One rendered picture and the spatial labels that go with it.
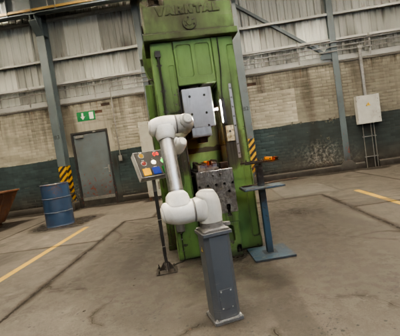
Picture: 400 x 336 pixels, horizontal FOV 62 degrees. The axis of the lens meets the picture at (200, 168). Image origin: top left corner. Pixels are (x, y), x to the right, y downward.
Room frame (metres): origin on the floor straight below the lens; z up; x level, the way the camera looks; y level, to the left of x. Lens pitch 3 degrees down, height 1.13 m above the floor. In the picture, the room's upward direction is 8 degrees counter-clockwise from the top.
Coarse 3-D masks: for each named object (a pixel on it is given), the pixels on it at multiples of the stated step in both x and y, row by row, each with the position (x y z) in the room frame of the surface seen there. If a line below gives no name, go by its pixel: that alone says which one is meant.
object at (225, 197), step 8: (232, 168) 3.36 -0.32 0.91; (200, 176) 3.32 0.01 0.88; (208, 176) 3.32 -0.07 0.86; (216, 176) 3.33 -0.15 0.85; (224, 176) 3.34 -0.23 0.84; (232, 176) 3.35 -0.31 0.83; (200, 184) 3.31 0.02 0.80; (208, 184) 3.32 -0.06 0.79; (232, 184) 3.35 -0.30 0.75; (216, 192) 3.33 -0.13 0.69; (224, 192) 3.34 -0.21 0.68; (232, 192) 3.35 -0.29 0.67; (224, 200) 3.34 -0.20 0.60; (232, 200) 3.35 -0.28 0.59; (224, 208) 3.34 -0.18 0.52; (232, 208) 3.35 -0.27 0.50
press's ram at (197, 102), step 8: (192, 88) 3.38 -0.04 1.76; (200, 88) 3.39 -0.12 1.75; (208, 88) 3.40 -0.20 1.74; (184, 96) 3.37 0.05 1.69; (192, 96) 3.38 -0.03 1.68; (200, 96) 3.39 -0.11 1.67; (208, 96) 3.40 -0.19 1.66; (184, 104) 3.37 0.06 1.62; (192, 104) 3.38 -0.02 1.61; (200, 104) 3.39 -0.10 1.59; (208, 104) 3.40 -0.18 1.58; (184, 112) 3.37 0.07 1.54; (192, 112) 3.38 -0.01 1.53; (200, 112) 3.39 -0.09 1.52; (208, 112) 3.40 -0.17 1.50; (200, 120) 3.38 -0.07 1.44; (208, 120) 3.39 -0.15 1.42
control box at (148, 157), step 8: (144, 152) 3.19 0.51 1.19; (152, 152) 3.23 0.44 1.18; (160, 152) 3.27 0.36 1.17; (136, 160) 3.11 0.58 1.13; (144, 160) 3.14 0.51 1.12; (160, 160) 3.21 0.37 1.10; (136, 168) 3.10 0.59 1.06; (144, 168) 3.09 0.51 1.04; (160, 168) 3.16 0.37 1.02; (144, 176) 3.04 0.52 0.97; (152, 176) 3.07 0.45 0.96; (160, 176) 3.14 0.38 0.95
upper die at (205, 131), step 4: (196, 128) 3.38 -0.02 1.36; (200, 128) 3.38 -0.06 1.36; (204, 128) 3.39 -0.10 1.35; (208, 128) 3.39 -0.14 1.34; (192, 132) 3.37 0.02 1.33; (196, 132) 3.38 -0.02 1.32; (200, 132) 3.38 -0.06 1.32; (204, 132) 3.39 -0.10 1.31; (208, 132) 3.39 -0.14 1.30; (192, 136) 3.43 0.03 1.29; (196, 136) 3.38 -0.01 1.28; (200, 136) 3.38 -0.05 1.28; (204, 136) 3.40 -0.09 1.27; (208, 136) 3.55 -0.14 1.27
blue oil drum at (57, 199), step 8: (48, 184) 7.25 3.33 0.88; (56, 184) 6.81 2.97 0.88; (64, 184) 6.95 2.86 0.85; (48, 192) 6.78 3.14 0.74; (56, 192) 6.81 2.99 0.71; (64, 192) 6.92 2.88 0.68; (48, 200) 6.78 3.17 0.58; (56, 200) 6.80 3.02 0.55; (64, 200) 6.89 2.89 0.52; (48, 208) 6.79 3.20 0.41; (56, 208) 6.79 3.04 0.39; (64, 208) 6.87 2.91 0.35; (72, 208) 7.08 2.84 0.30; (48, 216) 6.80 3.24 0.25; (56, 216) 6.78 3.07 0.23; (64, 216) 6.85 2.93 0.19; (72, 216) 7.03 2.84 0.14; (48, 224) 6.82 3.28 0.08; (56, 224) 6.78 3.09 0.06; (64, 224) 6.83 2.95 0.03
